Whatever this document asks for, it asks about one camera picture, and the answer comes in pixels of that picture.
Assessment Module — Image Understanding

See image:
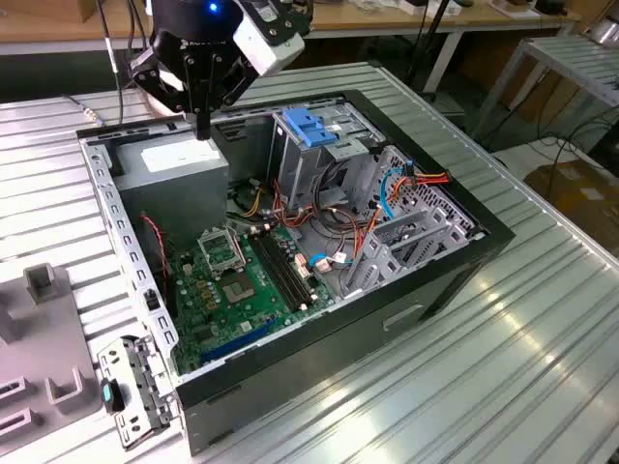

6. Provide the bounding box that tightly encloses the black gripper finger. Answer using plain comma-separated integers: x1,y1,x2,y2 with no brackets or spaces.
202,50,262,141
129,47,203,141

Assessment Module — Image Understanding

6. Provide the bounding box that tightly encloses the red orange power wire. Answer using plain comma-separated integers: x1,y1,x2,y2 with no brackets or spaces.
404,160,452,189

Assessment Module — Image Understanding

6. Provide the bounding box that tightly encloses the grey metal disk bay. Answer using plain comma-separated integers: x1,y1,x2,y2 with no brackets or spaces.
338,144,485,299

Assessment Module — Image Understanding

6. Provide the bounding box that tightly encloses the blue plastic drive latch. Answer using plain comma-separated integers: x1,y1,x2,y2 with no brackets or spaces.
282,106,339,149

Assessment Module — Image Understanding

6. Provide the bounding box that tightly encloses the grey power supply unit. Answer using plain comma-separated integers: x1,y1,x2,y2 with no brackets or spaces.
111,130,231,252

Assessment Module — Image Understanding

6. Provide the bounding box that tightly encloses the brown cardboard box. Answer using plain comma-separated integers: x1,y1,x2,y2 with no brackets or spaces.
76,0,149,24

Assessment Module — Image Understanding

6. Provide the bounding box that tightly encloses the grey metal drive cage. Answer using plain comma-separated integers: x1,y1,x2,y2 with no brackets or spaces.
265,99,388,214

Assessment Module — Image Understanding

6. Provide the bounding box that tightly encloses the CPU socket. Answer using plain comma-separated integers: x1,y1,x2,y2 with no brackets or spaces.
195,230,248,279

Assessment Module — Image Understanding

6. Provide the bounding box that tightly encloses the metal socket cover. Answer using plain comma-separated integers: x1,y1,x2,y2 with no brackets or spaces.
196,230,248,279

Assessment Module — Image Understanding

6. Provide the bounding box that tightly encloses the black RAM slot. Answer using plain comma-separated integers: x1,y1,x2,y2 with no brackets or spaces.
258,233,311,309
263,231,316,307
249,235,302,313
253,234,307,311

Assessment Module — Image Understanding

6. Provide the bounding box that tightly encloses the dark square chipset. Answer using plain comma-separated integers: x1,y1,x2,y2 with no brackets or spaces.
221,275,253,306

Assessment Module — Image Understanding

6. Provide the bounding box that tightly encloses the green motherboard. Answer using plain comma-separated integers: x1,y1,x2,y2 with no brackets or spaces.
166,224,339,376

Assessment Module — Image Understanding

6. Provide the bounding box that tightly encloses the blue expansion slot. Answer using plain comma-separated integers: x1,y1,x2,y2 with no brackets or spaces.
200,316,280,363

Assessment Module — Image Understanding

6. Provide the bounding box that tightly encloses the grey parts rack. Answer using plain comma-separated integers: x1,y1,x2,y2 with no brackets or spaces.
0,263,101,434

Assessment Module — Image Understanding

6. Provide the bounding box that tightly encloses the black open PC case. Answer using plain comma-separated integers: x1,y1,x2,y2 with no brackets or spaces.
75,88,516,458

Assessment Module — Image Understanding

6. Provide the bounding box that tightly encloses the blue black release latch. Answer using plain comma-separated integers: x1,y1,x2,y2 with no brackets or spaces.
99,378,126,413

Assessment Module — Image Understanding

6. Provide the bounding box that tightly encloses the metal slat table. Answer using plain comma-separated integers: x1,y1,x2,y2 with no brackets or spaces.
471,36,619,141

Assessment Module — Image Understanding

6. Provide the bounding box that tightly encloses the flat brown carton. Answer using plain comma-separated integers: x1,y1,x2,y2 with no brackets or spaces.
524,161,619,243

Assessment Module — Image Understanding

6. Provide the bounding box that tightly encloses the silver metal cylinder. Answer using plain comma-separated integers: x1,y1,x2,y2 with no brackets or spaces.
592,18,619,47

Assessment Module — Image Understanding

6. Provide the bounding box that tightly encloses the cable with silver connector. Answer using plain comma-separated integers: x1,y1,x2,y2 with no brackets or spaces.
66,0,146,128

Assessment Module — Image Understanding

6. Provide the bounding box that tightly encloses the yellow black wire bundle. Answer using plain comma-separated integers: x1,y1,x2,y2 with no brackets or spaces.
226,176,268,221

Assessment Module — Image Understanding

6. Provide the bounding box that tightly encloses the orange wire bundle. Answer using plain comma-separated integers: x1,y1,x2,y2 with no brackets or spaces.
270,178,383,265

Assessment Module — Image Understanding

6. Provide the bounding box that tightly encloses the red black twisted wire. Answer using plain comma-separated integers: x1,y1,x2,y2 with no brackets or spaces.
138,212,171,297

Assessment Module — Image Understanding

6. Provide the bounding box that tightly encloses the blue flat data wire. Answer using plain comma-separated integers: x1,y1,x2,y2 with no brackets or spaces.
379,166,412,221

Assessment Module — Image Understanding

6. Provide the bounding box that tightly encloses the blue wire white plug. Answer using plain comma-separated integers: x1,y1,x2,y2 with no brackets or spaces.
307,250,350,277

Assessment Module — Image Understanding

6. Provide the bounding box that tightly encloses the metal card retention bracket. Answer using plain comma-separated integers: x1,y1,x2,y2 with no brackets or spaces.
96,335,183,450

